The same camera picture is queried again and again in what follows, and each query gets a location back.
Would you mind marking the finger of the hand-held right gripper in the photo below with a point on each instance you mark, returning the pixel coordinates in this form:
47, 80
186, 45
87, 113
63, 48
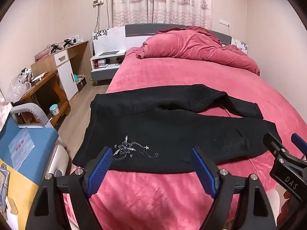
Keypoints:
299, 143
275, 145

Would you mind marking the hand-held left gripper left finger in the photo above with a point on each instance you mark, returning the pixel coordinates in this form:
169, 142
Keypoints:
99, 172

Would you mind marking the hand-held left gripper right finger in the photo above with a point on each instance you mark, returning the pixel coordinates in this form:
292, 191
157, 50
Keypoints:
205, 172

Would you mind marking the black pants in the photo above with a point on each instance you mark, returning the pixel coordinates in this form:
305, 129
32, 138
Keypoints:
168, 129

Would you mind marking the blue padded cushion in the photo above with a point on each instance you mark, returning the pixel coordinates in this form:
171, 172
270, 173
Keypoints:
45, 143

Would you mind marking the teal pot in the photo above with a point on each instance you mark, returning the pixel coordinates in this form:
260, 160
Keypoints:
54, 110

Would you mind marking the yellow box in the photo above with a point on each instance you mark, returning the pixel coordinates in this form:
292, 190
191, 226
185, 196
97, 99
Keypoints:
24, 196

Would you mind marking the cardboard box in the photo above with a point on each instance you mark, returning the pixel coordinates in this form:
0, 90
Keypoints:
81, 82

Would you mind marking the blue cushioned chair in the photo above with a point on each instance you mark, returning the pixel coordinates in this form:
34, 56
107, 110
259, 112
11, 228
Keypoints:
28, 107

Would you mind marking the clear plastic box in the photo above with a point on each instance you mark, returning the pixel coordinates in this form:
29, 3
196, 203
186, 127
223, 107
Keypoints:
4, 186

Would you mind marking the white nightstand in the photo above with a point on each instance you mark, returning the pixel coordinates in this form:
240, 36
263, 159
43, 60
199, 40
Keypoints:
103, 73

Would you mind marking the wooden desk with white cabinet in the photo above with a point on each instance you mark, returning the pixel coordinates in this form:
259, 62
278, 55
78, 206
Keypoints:
69, 76

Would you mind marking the pink bed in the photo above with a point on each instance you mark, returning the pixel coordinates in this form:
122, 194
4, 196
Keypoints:
168, 76

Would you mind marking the small white box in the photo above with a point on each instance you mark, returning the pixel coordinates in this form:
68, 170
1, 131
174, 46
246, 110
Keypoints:
102, 63

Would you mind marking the pile of papers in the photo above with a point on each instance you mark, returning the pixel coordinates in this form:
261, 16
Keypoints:
36, 75

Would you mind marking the clear plastic bag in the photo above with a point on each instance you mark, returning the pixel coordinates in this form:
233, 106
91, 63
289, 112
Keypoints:
16, 88

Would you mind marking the dark tablet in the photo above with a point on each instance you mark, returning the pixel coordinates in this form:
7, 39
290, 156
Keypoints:
109, 53

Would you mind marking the pink duvet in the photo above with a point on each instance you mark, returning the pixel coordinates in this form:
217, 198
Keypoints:
191, 45

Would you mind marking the pink bag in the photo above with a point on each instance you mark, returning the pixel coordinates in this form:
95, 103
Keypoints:
42, 55

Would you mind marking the black tool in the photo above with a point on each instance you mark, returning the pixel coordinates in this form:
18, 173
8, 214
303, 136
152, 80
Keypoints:
69, 42
55, 48

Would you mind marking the grey headboard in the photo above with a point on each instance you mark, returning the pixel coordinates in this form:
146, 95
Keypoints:
144, 28

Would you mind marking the ship print curtain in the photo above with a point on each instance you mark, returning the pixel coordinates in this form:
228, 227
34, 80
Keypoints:
144, 4

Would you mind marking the white wall socket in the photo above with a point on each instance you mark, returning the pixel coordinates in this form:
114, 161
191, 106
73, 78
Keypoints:
225, 22

